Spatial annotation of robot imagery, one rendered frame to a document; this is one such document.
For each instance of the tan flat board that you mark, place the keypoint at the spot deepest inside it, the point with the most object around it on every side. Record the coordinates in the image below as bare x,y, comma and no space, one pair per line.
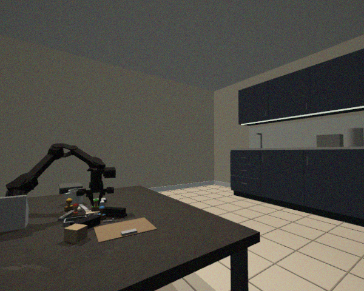
122,229

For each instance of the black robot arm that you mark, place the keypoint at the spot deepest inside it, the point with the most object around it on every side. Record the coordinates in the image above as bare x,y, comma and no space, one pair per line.
28,181

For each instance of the dark grey mug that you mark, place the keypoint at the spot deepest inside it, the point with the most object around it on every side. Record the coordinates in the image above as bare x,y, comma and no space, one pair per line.
72,195

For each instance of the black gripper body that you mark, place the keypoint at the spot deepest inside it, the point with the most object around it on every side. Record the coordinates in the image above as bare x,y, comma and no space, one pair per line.
95,186

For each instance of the green and brown rubber stamp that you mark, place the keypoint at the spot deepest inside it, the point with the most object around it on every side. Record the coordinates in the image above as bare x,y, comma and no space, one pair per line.
95,208

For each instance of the tan cardboard box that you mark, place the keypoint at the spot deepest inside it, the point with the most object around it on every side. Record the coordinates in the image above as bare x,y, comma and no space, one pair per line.
75,233

